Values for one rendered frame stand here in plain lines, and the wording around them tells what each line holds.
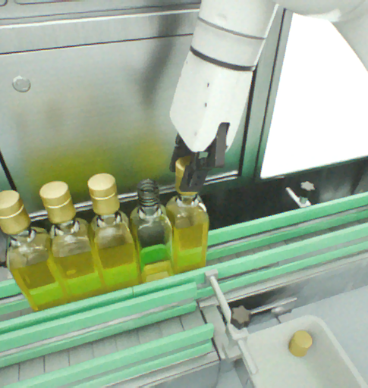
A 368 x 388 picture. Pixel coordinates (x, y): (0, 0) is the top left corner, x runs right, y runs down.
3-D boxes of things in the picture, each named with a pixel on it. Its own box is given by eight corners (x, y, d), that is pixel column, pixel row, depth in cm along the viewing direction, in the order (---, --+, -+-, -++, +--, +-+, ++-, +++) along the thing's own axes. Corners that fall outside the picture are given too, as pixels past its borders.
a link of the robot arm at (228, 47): (184, 7, 37) (177, 34, 38) (214, 29, 30) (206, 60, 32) (240, 20, 40) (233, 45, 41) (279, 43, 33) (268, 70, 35)
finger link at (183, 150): (174, 119, 45) (163, 160, 49) (180, 130, 43) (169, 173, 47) (195, 121, 47) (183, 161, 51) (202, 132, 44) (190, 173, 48)
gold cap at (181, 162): (195, 177, 49) (196, 153, 46) (203, 192, 47) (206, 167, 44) (172, 182, 48) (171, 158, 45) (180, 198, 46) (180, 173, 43)
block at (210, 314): (216, 321, 65) (219, 302, 60) (237, 369, 58) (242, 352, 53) (199, 326, 64) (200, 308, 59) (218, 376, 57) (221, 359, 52)
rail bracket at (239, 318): (215, 294, 61) (220, 251, 53) (257, 388, 49) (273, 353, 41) (199, 298, 60) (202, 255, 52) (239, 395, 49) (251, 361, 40)
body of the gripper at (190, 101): (179, 26, 38) (159, 115, 44) (213, 55, 31) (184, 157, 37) (235, 37, 41) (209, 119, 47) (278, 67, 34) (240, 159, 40)
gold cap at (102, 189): (117, 195, 46) (113, 170, 43) (121, 212, 44) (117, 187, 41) (92, 200, 46) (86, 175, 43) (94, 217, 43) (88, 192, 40)
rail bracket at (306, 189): (287, 213, 78) (300, 167, 69) (303, 233, 73) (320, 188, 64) (272, 217, 77) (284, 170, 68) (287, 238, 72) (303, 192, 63)
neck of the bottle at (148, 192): (157, 201, 49) (155, 176, 46) (162, 215, 47) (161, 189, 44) (137, 205, 48) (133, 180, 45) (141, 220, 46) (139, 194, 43)
